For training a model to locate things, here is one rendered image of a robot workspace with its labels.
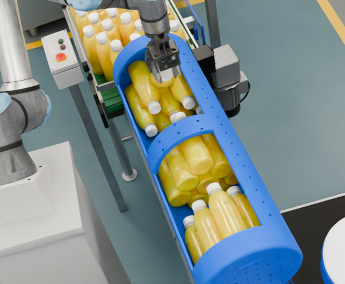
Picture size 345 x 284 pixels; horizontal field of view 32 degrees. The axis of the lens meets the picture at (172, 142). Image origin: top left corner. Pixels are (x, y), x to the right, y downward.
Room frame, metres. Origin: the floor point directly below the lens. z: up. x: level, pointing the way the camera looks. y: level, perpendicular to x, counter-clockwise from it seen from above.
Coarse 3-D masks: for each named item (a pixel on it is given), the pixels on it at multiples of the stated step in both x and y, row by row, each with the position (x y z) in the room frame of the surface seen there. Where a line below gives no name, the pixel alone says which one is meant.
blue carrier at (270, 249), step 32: (128, 64) 1.52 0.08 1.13; (192, 64) 1.38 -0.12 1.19; (192, 128) 1.08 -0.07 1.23; (224, 128) 1.09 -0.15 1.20; (160, 160) 1.05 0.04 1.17; (160, 192) 0.98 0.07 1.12; (256, 192) 0.85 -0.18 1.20; (224, 256) 0.68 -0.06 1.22; (256, 256) 0.67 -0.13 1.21; (288, 256) 0.68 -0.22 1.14
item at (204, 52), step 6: (198, 48) 1.65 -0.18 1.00; (204, 48) 1.64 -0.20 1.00; (210, 48) 1.64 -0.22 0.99; (198, 54) 1.62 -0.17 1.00; (204, 54) 1.61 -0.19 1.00; (210, 54) 1.60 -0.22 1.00; (198, 60) 1.59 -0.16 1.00; (204, 60) 1.59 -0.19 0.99; (210, 60) 1.59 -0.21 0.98; (204, 66) 1.59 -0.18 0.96; (210, 66) 1.59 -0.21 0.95; (204, 72) 1.59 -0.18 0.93; (210, 72) 1.59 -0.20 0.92
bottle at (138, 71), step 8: (136, 64) 1.49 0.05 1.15; (144, 64) 1.49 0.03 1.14; (128, 72) 1.49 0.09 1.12; (136, 72) 1.45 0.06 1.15; (144, 72) 1.44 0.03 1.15; (136, 80) 1.42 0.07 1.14; (144, 80) 1.41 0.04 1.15; (136, 88) 1.40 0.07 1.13; (144, 88) 1.37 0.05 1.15; (152, 88) 1.37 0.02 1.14; (144, 96) 1.35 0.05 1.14; (152, 96) 1.34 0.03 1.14; (144, 104) 1.33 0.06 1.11
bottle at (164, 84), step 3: (171, 69) 1.29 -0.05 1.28; (150, 72) 1.39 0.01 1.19; (150, 75) 1.36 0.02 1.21; (150, 78) 1.35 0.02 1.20; (153, 78) 1.30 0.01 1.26; (171, 78) 1.26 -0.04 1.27; (174, 78) 1.28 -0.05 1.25; (150, 81) 1.37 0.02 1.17; (153, 81) 1.30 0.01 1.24; (156, 81) 1.28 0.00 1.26; (162, 81) 1.26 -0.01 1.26; (165, 81) 1.26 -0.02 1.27; (168, 81) 1.26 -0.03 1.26; (171, 81) 1.27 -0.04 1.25; (153, 84) 1.34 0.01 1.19; (156, 84) 1.28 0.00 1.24; (159, 84) 1.27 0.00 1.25; (162, 84) 1.27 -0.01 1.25; (165, 84) 1.26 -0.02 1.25; (168, 84) 1.27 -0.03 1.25; (171, 84) 1.28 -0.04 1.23; (156, 87) 1.35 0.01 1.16; (159, 87) 1.31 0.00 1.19; (162, 87) 1.29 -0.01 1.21
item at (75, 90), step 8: (72, 88) 1.70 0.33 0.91; (72, 96) 1.70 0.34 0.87; (80, 96) 1.70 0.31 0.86; (80, 104) 1.70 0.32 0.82; (80, 112) 1.70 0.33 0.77; (88, 112) 1.70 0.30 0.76; (88, 120) 1.70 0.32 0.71; (88, 128) 1.70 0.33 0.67; (96, 136) 1.70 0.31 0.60; (96, 144) 1.70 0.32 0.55; (96, 152) 1.70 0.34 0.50; (104, 152) 1.70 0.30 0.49; (104, 160) 1.70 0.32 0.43; (104, 168) 1.70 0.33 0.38; (112, 176) 1.70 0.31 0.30; (112, 184) 1.70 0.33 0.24; (112, 192) 1.70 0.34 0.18; (120, 192) 1.70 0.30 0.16; (120, 200) 1.70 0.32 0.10; (120, 208) 1.70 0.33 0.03
